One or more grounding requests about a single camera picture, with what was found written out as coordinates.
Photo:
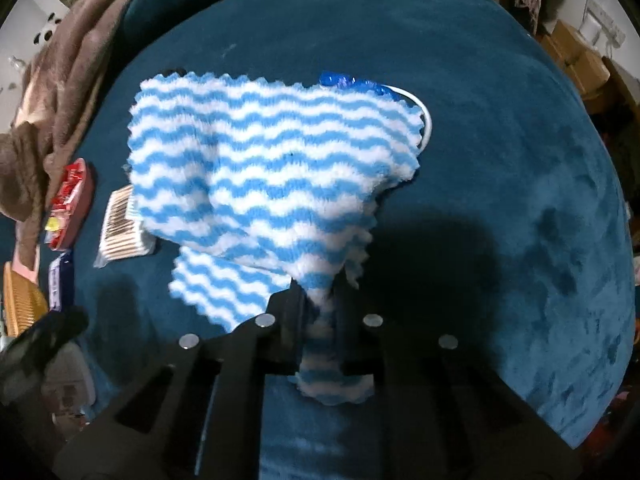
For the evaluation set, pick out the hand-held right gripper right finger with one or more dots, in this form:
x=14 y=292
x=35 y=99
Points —
x=350 y=325

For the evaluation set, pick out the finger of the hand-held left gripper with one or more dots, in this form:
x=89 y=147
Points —
x=40 y=345

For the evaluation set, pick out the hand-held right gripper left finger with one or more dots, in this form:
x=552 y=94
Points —
x=285 y=320

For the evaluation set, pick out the bag of cotton swabs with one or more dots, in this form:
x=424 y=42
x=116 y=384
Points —
x=120 y=230

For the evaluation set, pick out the blue white striped cloth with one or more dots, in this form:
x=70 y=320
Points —
x=260 y=170

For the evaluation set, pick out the white bowl with blue rim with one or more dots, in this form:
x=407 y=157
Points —
x=340 y=80

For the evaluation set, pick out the white labelled container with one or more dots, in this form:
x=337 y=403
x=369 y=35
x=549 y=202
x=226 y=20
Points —
x=70 y=385

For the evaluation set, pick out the dark blue snack packet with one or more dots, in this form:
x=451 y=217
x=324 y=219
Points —
x=60 y=280

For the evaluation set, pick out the pink oval tray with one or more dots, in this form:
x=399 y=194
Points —
x=86 y=200

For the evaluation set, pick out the pile of red wrapped candies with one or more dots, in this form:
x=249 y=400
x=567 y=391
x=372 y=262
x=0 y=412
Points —
x=67 y=190

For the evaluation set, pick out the brown fleece blanket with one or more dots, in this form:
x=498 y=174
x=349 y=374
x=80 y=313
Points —
x=75 y=60

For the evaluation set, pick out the panda plush toy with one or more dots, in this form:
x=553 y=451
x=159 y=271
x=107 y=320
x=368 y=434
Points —
x=47 y=30

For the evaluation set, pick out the cardboard box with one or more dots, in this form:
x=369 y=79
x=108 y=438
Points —
x=580 y=60

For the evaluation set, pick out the white power strip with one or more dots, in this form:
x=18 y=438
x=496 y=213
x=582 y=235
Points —
x=607 y=22

